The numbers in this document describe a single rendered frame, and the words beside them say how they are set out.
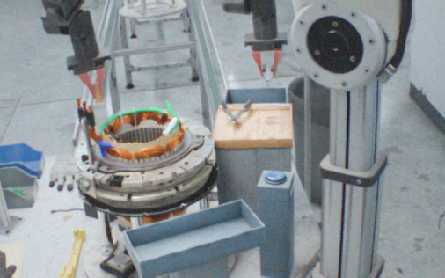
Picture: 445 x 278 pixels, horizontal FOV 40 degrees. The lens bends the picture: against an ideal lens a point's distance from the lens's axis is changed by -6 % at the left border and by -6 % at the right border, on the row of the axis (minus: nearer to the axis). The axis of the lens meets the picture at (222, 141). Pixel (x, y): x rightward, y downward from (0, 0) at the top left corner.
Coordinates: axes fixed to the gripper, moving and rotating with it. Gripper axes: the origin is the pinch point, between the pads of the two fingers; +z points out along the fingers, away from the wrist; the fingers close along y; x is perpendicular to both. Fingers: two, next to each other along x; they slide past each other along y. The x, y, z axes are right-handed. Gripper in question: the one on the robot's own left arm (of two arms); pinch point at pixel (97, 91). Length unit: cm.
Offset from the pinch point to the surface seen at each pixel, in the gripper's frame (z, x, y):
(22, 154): 37, -55, 32
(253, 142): 18.5, 8.9, -32.4
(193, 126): 13.3, 3.0, -20.0
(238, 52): 135, -339, -105
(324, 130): 90, -109, -91
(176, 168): 12.4, 21.4, -12.7
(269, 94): 21, -19, -45
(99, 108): 3.6, 1.4, 0.3
